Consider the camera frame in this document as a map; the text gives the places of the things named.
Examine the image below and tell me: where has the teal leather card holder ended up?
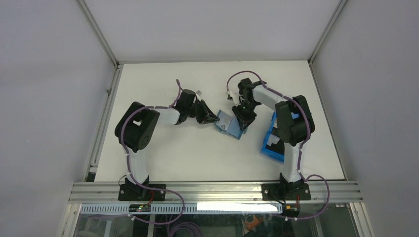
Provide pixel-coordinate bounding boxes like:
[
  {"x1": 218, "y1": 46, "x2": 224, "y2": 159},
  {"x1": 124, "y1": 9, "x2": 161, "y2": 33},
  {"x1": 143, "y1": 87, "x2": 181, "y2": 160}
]
[{"x1": 214, "y1": 110, "x2": 246, "y2": 140}]

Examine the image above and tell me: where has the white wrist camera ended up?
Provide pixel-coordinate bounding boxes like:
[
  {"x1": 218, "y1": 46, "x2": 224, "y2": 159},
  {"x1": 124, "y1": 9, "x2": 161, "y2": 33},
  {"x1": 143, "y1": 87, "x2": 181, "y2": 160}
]
[
  {"x1": 226, "y1": 91, "x2": 240, "y2": 102},
  {"x1": 195, "y1": 90, "x2": 202, "y2": 100}
]

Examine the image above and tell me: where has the blue plastic bin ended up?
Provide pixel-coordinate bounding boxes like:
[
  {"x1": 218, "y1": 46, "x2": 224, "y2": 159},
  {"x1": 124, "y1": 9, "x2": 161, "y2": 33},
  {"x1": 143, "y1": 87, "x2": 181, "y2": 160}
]
[{"x1": 260, "y1": 112, "x2": 295, "y2": 163}]

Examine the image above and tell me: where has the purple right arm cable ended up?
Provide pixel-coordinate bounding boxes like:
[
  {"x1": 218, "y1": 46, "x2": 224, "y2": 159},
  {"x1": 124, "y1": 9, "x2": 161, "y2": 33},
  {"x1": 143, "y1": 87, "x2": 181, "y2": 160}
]
[{"x1": 226, "y1": 70, "x2": 331, "y2": 220}]

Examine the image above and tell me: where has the white slotted cable duct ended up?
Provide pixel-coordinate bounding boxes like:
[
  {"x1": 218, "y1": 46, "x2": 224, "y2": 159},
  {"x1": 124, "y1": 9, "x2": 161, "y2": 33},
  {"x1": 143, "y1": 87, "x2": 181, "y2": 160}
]
[{"x1": 81, "y1": 202, "x2": 282, "y2": 215}]

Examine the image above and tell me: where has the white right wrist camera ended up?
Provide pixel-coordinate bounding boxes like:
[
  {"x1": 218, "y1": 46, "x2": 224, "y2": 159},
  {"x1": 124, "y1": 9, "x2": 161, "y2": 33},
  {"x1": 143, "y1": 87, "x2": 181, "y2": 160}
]
[{"x1": 226, "y1": 91, "x2": 240, "y2": 102}]

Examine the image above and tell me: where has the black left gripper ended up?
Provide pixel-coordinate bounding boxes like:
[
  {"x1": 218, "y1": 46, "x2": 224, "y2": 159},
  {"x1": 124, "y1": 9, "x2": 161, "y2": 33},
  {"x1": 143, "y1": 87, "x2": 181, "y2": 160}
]
[{"x1": 186, "y1": 100, "x2": 219, "y2": 125}]

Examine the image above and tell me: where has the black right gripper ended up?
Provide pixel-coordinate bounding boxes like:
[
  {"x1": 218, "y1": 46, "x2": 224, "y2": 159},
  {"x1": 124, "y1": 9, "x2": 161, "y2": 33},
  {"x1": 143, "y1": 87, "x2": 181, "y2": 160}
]
[{"x1": 231, "y1": 101, "x2": 258, "y2": 131}]

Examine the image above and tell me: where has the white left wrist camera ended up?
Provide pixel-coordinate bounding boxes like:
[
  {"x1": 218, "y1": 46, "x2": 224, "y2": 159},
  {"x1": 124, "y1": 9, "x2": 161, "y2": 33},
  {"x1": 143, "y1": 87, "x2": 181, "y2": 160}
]
[{"x1": 195, "y1": 90, "x2": 202, "y2": 100}]

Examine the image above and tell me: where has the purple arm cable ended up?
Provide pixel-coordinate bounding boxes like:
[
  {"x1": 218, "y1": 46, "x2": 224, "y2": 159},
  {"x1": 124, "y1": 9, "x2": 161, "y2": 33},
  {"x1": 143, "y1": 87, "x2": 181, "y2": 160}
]
[
  {"x1": 120, "y1": 79, "x2": 204, "y2": 237},
  {"x1": 226, "y1": 70, "x2": 331, "y2": 220}
]

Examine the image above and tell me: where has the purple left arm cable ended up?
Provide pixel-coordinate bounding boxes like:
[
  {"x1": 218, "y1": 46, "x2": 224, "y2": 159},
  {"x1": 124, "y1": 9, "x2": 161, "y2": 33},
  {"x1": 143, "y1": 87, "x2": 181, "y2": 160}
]
[{"x1": 120, "y1": 79, "x2": 204, "y2": 237}]

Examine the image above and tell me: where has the aluminium front mounting rail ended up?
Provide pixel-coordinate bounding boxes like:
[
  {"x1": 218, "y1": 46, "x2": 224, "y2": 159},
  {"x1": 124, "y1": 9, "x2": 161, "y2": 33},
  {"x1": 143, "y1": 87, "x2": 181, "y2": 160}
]
[{"x1": 68, "y1": 181, "x2": 364, "y2": 203}]

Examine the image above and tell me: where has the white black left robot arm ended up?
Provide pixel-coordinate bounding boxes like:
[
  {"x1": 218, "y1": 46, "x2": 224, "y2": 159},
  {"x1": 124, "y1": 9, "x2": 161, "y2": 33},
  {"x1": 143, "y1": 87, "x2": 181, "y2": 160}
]
[{"x1": 114, "y1": 89, "x2": 219, "y2": 200}]

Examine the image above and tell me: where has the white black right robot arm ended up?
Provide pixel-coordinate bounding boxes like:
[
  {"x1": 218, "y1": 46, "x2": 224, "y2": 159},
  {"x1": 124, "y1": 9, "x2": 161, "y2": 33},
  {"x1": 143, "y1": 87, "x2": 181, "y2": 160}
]
[{"x1": 232, "y1": 78, "x2": 315, "y2": 201}]

